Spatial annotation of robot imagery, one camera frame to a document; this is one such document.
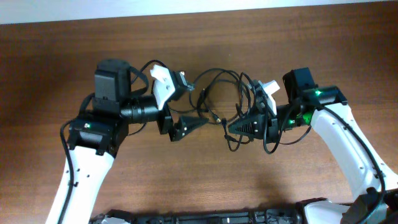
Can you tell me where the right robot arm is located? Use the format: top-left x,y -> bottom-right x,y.
223,67 -> 397,223

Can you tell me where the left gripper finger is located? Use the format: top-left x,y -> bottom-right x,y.
175,116 -> 208,137
178,71 -> 195,92

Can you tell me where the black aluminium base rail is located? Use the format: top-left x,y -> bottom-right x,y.
89,200 -> 308,224

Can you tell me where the black USB cable thin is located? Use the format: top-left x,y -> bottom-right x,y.
170,68 -> 254,125

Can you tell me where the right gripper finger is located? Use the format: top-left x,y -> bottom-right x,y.
249,80 -> 264,103
228,114 -> 267,139

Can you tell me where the black USB cable thick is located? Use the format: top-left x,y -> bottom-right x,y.
221,72 -> 254,152

